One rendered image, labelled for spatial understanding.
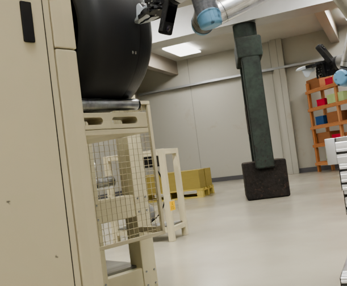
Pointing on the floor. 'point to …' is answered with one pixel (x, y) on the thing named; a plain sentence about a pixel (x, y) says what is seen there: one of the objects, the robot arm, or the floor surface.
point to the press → (257, 120)
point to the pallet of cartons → (200, 176)
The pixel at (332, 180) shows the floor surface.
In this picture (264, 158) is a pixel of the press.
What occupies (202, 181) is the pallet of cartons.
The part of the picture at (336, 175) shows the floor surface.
